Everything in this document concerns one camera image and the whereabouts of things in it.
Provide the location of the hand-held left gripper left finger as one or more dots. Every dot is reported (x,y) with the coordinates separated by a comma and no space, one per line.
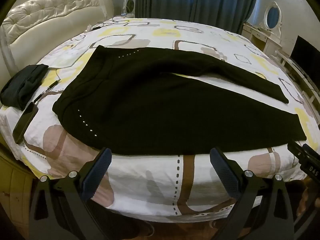
(100,165)

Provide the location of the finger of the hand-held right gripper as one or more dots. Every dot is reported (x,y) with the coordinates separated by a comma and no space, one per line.
(296,151)

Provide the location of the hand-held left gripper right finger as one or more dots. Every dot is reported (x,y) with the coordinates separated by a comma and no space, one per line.
(222,170)

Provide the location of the black pants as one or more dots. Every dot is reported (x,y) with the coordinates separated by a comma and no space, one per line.
(162,100)

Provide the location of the bed with patterned sheet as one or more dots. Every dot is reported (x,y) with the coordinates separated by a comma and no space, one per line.
(155,180)

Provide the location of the white television stand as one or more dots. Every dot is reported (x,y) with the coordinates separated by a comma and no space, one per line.
(300,80)

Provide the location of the black phone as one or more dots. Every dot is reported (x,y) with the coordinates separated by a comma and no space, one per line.
(25,122)

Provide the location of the wooden nightstand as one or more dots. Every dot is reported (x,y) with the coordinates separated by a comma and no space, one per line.
(12,187)

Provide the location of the black pen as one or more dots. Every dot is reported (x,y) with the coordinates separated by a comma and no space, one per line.
(52,83)

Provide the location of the black television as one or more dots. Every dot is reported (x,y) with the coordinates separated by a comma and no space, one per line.
(306,52)

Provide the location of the folded dark cloth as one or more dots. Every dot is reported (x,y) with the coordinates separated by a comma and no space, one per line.
(22,85)

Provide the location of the white dressing table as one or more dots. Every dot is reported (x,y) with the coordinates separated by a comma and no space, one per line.
(260,37)

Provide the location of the oval vanity mirror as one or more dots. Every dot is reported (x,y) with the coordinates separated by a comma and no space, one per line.
(273,17)

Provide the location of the cream tufted headboard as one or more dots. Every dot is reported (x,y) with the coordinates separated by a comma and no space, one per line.
(50,17)

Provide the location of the small white fan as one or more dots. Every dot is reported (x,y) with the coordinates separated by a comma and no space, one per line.
(130,5)

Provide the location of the blue curtains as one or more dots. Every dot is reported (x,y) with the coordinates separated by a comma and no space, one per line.
(195,0)

